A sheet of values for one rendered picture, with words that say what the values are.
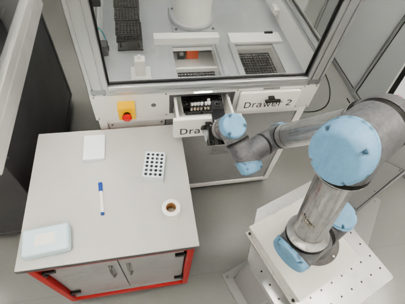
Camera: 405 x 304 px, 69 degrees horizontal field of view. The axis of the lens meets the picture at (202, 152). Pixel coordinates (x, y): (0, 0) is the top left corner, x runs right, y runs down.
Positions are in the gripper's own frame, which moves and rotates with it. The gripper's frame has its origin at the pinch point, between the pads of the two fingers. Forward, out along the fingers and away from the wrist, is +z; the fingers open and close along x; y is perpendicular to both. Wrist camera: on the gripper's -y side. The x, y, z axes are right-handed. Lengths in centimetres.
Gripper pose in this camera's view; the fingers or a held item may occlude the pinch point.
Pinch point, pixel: (210, 128)
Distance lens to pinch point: 120.6
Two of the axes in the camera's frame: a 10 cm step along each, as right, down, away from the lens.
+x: 9.8, -0.9, 1.7
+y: 0.9, 10.0, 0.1
